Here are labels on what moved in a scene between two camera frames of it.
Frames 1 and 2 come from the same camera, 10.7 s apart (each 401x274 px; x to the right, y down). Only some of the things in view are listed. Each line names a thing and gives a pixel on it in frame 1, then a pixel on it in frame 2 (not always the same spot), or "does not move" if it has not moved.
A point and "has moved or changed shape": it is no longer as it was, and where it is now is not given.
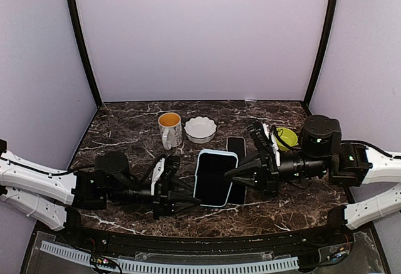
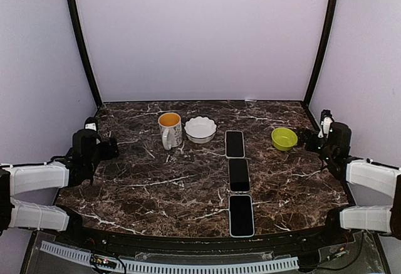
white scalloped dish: [200, 129] does not move
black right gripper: [267, 173] to [303, 138]
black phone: [237, 145] has moved or changed shape
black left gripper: [161, 202] to [107, 153]
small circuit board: [103, 261] does not move
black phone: [212, 187] to [241, 216]
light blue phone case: [210, 187] to [240, 216]
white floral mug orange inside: [170, 123] does not move
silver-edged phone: [237, 195] has moved or changed shape
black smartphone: [237, 145] has moved or changed shape
